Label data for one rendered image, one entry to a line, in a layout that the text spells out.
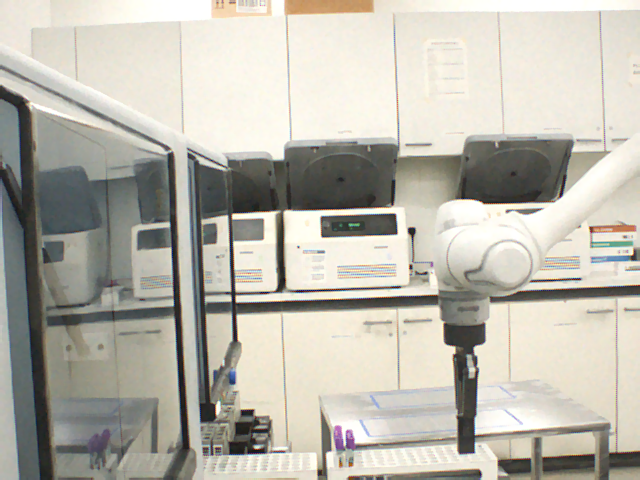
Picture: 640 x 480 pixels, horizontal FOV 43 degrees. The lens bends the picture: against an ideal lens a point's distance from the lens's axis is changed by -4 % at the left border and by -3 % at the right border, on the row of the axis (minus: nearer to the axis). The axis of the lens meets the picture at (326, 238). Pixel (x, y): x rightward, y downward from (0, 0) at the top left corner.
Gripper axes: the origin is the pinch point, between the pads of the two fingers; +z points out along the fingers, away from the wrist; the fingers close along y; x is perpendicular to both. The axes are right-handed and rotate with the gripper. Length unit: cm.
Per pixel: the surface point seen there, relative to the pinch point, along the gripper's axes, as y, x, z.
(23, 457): 32, -68, -9
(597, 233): -269, 121, -19
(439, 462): 4.4, -5.5, 3.5
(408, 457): 0.1, -10.4, 3.6
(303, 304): -234, -29, 6
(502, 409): -45.0, 17.2, 8.0
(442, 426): -33.9, 1.2, 8.0
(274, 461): -0.9, -34.3, 3.6
